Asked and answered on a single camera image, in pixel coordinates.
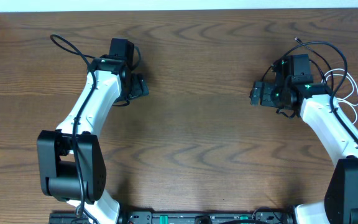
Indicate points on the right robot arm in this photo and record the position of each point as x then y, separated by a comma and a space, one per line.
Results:
294, 89

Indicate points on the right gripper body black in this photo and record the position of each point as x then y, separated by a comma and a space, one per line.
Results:
271, 96

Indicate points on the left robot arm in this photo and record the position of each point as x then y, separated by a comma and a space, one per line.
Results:
71, 163

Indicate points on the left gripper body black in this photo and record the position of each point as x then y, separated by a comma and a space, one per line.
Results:
138, 87

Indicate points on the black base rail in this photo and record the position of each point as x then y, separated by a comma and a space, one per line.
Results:
261, 215

